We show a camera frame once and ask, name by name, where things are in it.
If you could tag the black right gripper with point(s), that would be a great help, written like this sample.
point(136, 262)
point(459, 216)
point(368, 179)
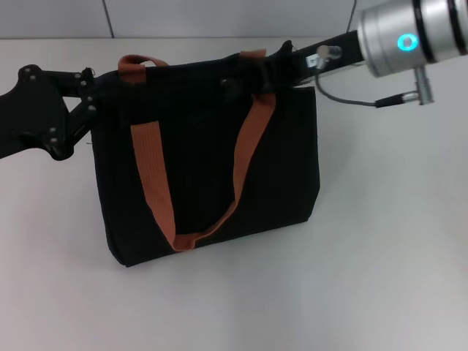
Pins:
point(336, 55)

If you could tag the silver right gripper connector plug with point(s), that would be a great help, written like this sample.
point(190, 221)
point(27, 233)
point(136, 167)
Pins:
point(327, 55)

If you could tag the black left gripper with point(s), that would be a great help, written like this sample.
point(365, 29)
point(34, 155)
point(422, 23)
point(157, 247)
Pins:
point(29, 109)

